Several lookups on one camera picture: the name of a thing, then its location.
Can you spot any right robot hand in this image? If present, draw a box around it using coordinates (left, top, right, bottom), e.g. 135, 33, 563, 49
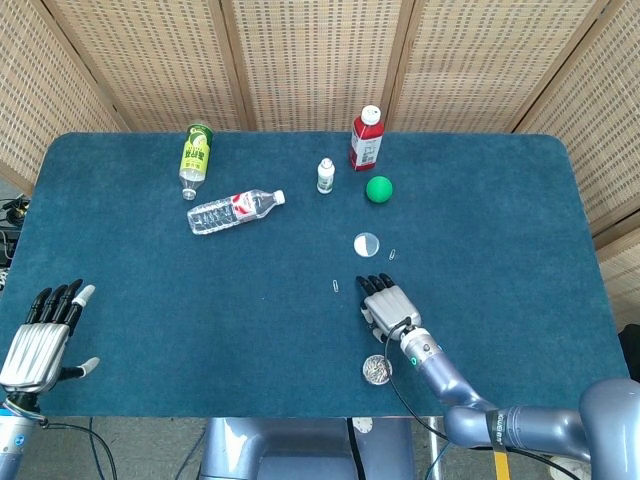
355, 272, 424, 346

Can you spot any blue grey robot torso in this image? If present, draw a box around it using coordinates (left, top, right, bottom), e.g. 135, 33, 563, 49
198, 417, 417, 480

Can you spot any small white bottle green label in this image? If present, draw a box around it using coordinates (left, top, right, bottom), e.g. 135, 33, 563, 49
316, 157, 335, 195

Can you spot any black electronic device with cables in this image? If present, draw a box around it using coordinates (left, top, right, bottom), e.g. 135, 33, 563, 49
0, 197, 31, 269

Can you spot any black floor cable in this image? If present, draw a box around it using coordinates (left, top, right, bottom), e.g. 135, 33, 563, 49
39, 422, 120, 480

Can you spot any blue carpet table cover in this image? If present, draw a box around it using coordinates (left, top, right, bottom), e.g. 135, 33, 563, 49
2, 131, 632, 419

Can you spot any clear round plastic lid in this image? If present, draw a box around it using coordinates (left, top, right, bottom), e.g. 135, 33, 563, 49
353, 231, 382, 258

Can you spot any metal table leg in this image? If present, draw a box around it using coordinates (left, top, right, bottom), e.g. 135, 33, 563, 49
427, 417, 441, 480

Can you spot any green yellow drink bottle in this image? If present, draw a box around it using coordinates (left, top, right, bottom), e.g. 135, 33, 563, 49
178, 119, 215, 201

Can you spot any red juice bottle white cap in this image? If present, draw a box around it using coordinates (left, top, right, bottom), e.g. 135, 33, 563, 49
348, 105, 386, 172

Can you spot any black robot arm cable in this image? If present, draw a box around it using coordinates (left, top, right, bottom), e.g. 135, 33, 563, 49
383, 319, 584, 480

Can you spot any blue cable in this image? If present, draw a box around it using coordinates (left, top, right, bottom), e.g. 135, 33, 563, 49
87, 417, 99, 480

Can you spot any woven bamboo screen panel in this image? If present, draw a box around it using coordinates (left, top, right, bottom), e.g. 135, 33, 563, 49
597, 239, 640, 331
387, 0, 619, 134
0, 0, 129, 194
219, 0, 416, 134
512, 0, 640, 236
42, 0, 257, 134

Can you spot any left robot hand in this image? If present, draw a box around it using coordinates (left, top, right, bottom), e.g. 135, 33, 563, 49
0, 278, 101, 395

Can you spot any green ball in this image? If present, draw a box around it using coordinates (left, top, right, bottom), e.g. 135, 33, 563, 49
365, 175, 395, 205

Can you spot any round paperclip container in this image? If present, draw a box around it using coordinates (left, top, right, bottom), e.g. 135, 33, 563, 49
362, 353, 394, 386

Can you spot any clear water bottle red label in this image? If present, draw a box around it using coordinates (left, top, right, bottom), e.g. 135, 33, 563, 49
186, 189, 287, 236

